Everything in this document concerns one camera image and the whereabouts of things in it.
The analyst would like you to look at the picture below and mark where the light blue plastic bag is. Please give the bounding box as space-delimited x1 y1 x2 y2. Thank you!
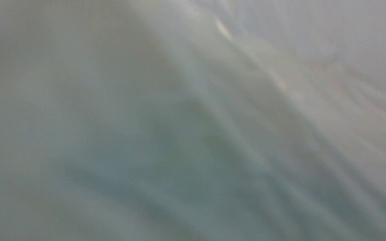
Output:
0 1 386 240

